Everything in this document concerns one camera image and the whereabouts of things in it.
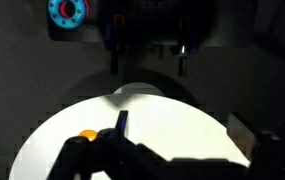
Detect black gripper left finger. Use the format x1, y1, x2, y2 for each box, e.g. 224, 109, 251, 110
47, 110, 167, 180

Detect red ring behind blue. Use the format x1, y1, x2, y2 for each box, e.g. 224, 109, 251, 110
59, 0, 91, 21

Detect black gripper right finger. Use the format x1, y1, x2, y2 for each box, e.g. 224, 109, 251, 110
227, 113, 285, 180

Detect dark chair with clamps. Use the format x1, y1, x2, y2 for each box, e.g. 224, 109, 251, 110
47, 0, 285, 78

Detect orange bumpy ring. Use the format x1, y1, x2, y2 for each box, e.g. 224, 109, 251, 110
78, 129, 99, 142

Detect blue ring with dots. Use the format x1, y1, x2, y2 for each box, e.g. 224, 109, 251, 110
47, 0, 87, 30

